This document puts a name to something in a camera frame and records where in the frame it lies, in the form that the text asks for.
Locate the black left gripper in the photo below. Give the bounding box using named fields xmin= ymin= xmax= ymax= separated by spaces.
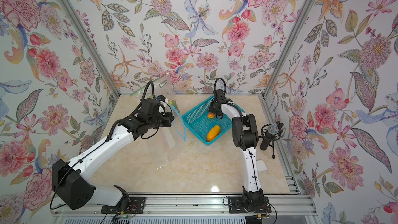
xmin=147 ymin=110 xmax=176 ymax=129

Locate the red mango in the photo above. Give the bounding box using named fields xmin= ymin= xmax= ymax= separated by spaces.
xmin=207 ymin=113 xmax=215 ymax=119

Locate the yellow mango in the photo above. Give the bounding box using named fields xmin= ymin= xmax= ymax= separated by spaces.
xmin=206 ymin=125 xmax=221 ymax=142

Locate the clear blue-zipper zip bag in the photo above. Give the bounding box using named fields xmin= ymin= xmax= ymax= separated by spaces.
xmin=162 ymin=98 xmax=187 ymax=149

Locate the clear green-print zip bag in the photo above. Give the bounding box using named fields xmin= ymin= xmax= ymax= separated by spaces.
xmin=130 ymin=73 xmax=179 ymax=115

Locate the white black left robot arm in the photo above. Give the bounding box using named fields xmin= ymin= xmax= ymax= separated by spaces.
xmin=52 ymin=95 xmax=174 ymax=212

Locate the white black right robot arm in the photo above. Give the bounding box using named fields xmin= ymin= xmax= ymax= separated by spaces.
xmin=209 ymin=89 xmax=264 ymax=213

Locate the teal plastic basket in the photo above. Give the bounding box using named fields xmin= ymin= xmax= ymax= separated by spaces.
xmin=181 ymin=96 xmax=233 ymax=145

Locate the black microphone on tripod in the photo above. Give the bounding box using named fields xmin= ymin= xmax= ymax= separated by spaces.
xmin=260 ymin=121 xmax=284 ymax=159

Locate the white flat pad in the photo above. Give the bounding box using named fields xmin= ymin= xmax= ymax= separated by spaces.
xmin=256 ymin=160 xmax=267 ymax=172

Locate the black corrugated cable left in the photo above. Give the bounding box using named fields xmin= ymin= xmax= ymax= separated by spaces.
xmin=141 ymin=80 xmax=156 ymax=103

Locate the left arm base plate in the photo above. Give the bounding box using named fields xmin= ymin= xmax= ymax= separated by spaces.
xmin=101 ymin=197 xmax=146 ymax=214

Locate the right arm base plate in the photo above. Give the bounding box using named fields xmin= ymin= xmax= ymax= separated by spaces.
xmin=223 ymin=196 xmax=273 ymax=214

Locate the aluminium front rail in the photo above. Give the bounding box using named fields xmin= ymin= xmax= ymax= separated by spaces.
xmin=51 ymin=194 xmax=321 ymax=224

